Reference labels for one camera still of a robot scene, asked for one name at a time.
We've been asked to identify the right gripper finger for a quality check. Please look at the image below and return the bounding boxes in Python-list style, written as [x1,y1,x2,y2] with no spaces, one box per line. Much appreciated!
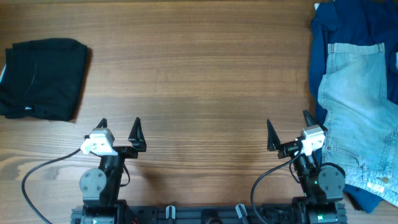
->
[267,119,280,151]
[303,110,327,131]

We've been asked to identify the light blue denim shorts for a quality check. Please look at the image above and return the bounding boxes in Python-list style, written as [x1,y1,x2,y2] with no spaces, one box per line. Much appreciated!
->
[318,43,397,205]

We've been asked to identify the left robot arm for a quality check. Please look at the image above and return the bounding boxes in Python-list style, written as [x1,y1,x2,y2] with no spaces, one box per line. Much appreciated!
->
[70,118,147,224]

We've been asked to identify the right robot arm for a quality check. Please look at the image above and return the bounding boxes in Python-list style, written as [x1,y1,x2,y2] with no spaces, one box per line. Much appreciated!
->
[262,110,348,224]

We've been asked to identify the folded black garment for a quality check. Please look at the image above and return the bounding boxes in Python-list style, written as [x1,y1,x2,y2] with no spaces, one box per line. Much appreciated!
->
[1,38,88,121]

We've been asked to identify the dark blue shirt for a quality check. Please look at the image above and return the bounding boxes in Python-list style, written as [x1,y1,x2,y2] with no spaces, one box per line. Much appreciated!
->
[308,1,397,213]

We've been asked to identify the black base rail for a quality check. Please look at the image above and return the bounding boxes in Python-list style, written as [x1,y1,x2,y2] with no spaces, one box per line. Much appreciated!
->
[70,203,348,224]

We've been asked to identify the left black cable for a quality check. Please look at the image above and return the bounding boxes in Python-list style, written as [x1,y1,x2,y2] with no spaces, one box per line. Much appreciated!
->
[21,147,82,224]

